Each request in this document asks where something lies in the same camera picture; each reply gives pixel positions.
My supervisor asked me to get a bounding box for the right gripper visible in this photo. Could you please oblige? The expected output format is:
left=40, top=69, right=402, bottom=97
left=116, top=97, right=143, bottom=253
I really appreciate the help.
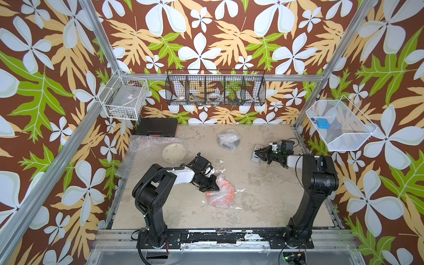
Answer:
left=254, top=146, right=284, bottom=165

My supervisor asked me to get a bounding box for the cream dinner plate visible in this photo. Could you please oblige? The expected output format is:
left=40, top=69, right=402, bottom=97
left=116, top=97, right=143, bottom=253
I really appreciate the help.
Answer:
left=162, top=144, right=186, bottom=163

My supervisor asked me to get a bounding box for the bubble wrap pile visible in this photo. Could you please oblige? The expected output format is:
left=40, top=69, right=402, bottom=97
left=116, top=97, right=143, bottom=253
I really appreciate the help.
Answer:
left=117, top=135, right=191, bottom=179

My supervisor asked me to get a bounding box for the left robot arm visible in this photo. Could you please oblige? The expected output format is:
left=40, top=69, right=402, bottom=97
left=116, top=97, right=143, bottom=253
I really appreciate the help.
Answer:
left=132, top=153, right=220, bottom=247

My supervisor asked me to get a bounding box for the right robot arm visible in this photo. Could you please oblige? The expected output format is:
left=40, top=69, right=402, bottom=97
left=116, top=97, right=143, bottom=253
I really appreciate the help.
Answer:
left=254, top=139, right=339, bottom=248

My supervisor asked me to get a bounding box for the grey tape dispenser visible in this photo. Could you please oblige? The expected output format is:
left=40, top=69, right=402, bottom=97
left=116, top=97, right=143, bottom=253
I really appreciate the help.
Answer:
left=251, top=144, right=263, bottom=163

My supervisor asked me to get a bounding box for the blue small object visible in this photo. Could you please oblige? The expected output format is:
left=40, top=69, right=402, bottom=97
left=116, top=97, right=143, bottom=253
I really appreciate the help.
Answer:
left=316, top=118, right=331, bottom=130

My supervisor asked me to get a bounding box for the black plastic case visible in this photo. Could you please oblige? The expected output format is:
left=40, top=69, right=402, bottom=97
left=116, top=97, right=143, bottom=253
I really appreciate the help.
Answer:
left=135, top=118, right=178, bottom=138

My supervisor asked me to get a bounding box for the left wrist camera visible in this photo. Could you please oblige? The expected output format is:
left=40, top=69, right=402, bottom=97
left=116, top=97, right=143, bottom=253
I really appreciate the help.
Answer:
left=204, top=166, right=215, bottom=177

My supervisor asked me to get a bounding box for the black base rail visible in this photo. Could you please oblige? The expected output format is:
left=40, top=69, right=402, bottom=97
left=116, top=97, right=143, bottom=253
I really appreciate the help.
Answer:
left=135, top=227, right=315, bottom=250

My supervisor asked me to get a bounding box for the white wire basket right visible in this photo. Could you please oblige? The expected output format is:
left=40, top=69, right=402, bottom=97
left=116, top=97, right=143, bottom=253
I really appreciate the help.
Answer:
left=306, top=96, right=378, bottom=152

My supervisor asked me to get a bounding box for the white wire basket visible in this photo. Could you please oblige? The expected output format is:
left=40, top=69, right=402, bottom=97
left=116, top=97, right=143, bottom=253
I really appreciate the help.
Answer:
left=306, top=96, right=378, bottom=152
left=99, top=70, right=150, bottom=121

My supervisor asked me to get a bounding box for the black wire basket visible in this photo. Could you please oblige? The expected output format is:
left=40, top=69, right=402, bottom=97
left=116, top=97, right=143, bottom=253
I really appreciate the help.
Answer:
left=165, top=69, right=267, bottom=106

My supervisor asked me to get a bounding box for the white wire basket left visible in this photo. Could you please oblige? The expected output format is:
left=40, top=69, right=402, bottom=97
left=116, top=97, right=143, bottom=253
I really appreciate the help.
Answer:
left=99, top=70, right=150, bottom=121

